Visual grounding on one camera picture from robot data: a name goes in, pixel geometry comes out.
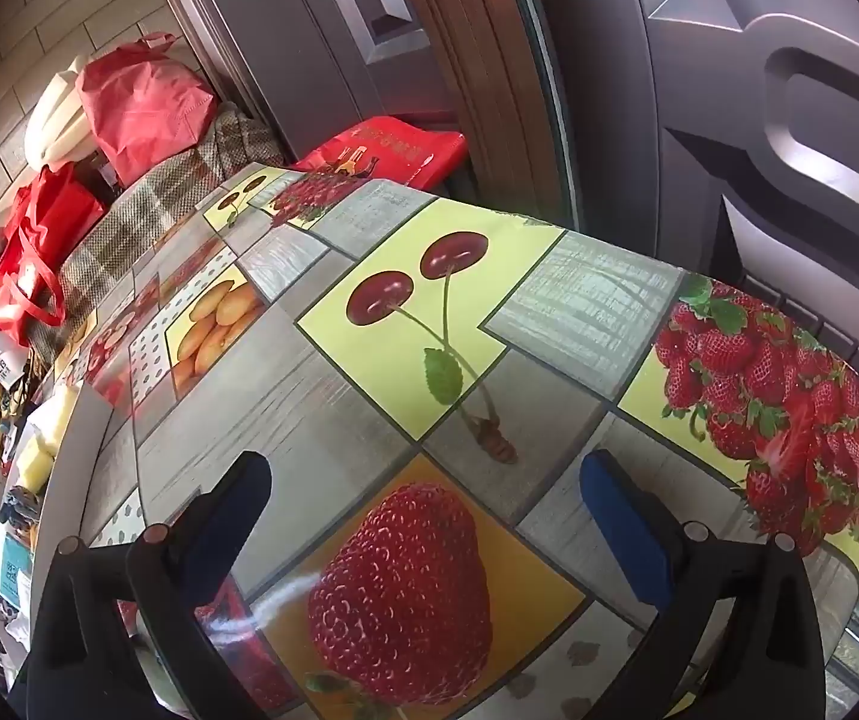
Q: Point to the grey embossed door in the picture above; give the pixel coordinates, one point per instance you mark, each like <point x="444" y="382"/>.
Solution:
<point x="774" y="127"/>

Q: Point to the fruit print tablecloth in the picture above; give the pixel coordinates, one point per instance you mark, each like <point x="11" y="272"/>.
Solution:
<point x="369" y="405"/>

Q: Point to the red fabric bag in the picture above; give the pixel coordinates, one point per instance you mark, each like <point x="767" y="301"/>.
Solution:
<point x="144" y="105"/>

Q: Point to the white helmet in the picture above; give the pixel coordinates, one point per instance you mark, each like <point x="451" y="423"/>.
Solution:
<point x="5" y="360"/>

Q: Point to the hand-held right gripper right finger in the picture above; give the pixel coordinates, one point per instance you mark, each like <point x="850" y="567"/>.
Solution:
<point x="624" y="525"/>

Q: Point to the brown panelled door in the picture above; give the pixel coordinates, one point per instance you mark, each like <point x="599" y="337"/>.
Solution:
<point x="309" y="52"/>

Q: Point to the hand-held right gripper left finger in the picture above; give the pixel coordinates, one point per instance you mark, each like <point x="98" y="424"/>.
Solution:
<point x="226" y="525"/>

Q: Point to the cream foam roll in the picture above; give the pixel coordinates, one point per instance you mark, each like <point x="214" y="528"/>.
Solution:
<point x="54" y="120"/>

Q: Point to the plaid covered bench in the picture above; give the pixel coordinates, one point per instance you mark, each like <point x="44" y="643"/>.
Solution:
<point x="144" y="210"/>

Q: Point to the red printed gift bag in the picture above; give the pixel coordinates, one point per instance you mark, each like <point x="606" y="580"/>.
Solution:
<point x="392" y="146"/>

